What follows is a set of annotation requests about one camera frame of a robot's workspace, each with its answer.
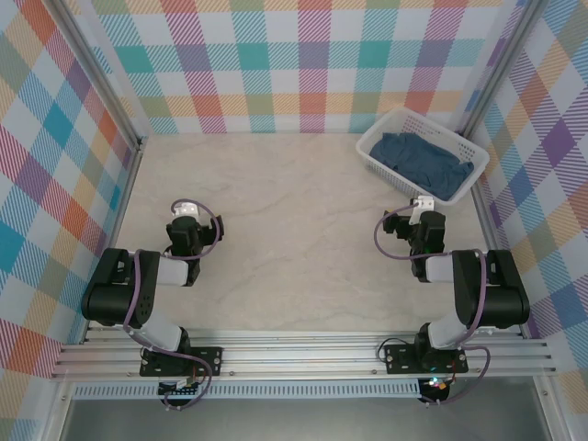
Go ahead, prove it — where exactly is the blue t-shirt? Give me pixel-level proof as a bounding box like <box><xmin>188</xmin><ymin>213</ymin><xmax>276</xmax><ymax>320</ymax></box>
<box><xmin>369</xmin><ymin>131</ymin><xmax>475</xmax><ymax>202</ymax></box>

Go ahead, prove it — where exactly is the white plastic mesh basket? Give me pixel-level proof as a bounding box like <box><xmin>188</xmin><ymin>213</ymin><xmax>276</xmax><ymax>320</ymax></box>
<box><xmin>355</xmin><ymin>107</ymin><xmax>491</xmax><ymax>207</ymax></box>

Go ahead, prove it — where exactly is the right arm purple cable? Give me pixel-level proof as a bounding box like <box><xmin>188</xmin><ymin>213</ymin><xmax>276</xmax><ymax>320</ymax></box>
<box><xmin>374</xmin><ymin>204</ymin><xmax>492</xmax><ymax>408</ymax></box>

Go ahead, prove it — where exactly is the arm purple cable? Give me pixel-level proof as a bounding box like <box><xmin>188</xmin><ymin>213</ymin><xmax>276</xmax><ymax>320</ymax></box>
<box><xmin>122</xmin><ymin>198</ymin><xmax>218</xmax><ymax>413</ymax></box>
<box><xmin>374</xmin><ymin>204</ymin><xmax>492</xmax><ymax>408</ymax></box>

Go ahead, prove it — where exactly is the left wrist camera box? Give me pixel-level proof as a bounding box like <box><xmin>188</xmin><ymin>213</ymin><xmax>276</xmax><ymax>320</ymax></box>
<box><xmin>172</xmin><ymin>199</ymin><xmax>201</xmax><ymax>221</ymax></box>

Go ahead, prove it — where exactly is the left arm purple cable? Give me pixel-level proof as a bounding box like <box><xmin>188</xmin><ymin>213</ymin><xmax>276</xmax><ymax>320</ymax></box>
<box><xmin>122</xmin><ymin>198</ymin><xmax>218</xmax><ymax>413</ymax></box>

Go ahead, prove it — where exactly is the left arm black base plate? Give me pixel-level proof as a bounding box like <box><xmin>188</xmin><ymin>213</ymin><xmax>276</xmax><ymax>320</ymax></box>
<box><xmin>139</xmin><ymin>345</ymin><xmax>225</xmax><ymax>379</ymax></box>

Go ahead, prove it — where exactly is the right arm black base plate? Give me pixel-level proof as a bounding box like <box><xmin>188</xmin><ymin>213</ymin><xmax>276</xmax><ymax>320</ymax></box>
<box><xmin>383</xmin><ymin>342</ymin><xmax>469</xmax><ymax>376</ymax></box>

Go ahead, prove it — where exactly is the aluminium mounting rail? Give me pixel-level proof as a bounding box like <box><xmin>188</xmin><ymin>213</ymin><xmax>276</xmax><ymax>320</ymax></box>
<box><xmin>50</xmin><ymin>326</ymin><xmax>560</xmax><ymax>380</ymax></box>

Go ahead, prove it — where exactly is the white slotted cable duct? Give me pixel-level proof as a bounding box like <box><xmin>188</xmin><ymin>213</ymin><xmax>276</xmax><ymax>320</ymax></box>
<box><xmin>73</xmin><ymin>379</ymin><xmax>422</xmax><ymax>400</ymax></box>

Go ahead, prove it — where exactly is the aluminium frame post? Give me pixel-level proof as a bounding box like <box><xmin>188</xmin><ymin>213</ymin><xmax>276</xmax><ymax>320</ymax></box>
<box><xmin>45</xmin><ymin>0</ymin><xmax>148</xmax><ymax>151</ymax></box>
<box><xmin>458</xmin><ymin>0</ymin><xmax>543</xmax><ymax>139</ymax></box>

